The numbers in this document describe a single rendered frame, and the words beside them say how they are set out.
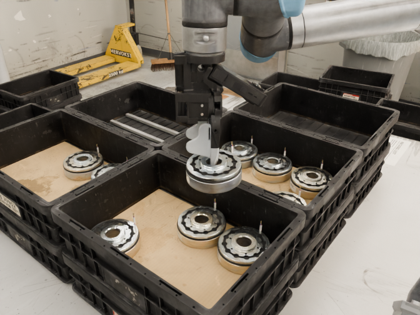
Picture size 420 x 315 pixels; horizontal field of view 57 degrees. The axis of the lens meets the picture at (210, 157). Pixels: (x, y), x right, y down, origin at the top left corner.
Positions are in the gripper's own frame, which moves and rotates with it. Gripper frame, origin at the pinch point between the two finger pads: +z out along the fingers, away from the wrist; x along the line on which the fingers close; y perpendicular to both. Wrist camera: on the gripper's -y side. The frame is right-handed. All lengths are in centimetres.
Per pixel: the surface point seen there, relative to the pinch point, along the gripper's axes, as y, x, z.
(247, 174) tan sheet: -10.7, -22.3, 16.2
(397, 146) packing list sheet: -71, -58, 25
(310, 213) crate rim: -18.3, 6.4, 9.1
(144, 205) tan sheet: 15.3, -10.3, 17.6
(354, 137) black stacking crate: -47, -41, 14
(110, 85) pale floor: 80, -323, 79
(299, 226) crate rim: -14.8, 10.5, 9.0
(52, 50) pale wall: 143, -356, 51
